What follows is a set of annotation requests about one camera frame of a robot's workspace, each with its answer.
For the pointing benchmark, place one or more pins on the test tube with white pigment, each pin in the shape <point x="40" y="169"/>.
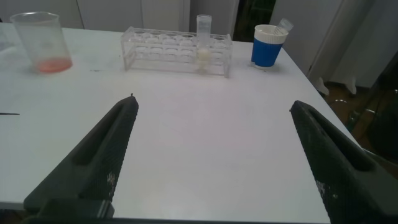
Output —
<point x="203" y="53"/>

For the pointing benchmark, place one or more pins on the clear glass beaker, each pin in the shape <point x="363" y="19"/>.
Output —
<point x="43" y="43"/>

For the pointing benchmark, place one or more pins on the clear acrylic test tube rack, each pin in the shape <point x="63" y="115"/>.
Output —
<point x="168" y="51"/>

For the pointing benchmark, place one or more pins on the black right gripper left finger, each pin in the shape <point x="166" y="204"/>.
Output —
<point x="93" y="161"/>

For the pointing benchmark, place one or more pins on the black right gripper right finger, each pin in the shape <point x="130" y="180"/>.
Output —
<point x="339" y="161"/>

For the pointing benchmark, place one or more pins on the test tube with red pigment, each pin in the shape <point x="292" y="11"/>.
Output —
<point x="283" y="25"/>

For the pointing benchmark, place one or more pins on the white partition foot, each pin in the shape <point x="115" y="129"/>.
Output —
<point x="349" y="85"/>
<point x="322" y="87"/>

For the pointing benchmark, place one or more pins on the blue and white cup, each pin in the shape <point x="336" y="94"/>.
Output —
<point x="265" y="51"/>

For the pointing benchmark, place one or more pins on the thin black stick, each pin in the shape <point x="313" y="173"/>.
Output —
<point x="9" y="114"/>

